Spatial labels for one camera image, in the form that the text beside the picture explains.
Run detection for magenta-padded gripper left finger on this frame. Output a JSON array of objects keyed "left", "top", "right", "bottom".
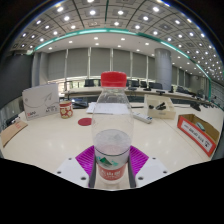
[{"left": 55, "top": 145, "right": 98, "bottom": 189}]

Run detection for long curved conference desk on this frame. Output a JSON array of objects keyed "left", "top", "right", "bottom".
[{"left": 63, "top": 85, "right": 224, "bottom": 111}]

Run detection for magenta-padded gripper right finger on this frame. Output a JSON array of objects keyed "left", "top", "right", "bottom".
[{"left": 127, "top": 145, "right": 170, "bottom": 189}]

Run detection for flat round red coaster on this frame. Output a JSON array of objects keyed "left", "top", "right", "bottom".
[{"left": 77, "top": 117, "right": 93, "bottom": 127}]

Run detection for clear red-capped water bottle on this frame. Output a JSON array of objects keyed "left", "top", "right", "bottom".
[{"left": 90, "top": 70, "right": 135, "bottom": 191}]

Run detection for flat brown cardboard sheet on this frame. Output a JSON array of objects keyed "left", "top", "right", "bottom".
[{"left": 0, "top": 119, "right": 29, "bottom": 148}]

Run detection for white paper carton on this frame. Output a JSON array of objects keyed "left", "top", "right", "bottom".
[{"left": 21, "top": 83, "right": 61, "bottom": 121}]

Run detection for black office chairs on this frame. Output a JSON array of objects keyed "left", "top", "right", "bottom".
[{"left": 83, "top": 78, "right": 201, "bottom": 96}]

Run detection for red-labelled cardboard box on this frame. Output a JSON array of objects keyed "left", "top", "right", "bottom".
[{"left": 176, "top": 113, "right": 221, "bottom": 158}]

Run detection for ceiling lights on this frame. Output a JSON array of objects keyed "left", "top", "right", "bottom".
[{"left": 13, "top": 0, "right": 221, "bottom": 73}]

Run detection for white remote control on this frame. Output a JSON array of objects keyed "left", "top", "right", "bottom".
[{"left": 132, "top": 111, "right": 154, "bottom": 125}]

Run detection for red floral mug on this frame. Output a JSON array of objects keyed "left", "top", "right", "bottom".
[{"left": 59, "top": 100, "right": 74, "bottom": 120}]

